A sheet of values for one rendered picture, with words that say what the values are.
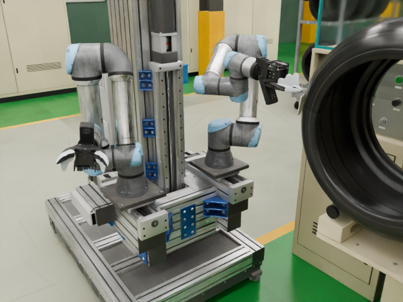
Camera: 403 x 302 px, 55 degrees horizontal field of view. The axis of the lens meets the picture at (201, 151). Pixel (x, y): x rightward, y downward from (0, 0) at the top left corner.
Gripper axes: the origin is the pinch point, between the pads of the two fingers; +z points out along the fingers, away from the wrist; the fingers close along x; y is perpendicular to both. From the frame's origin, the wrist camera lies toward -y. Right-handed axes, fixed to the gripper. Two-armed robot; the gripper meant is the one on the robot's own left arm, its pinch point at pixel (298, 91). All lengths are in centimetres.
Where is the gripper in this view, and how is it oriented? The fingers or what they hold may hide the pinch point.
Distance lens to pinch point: 135.7
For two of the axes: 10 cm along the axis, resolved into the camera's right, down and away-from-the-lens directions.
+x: 7.8, -2.5, 5.7
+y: 0.7, -8.8, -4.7
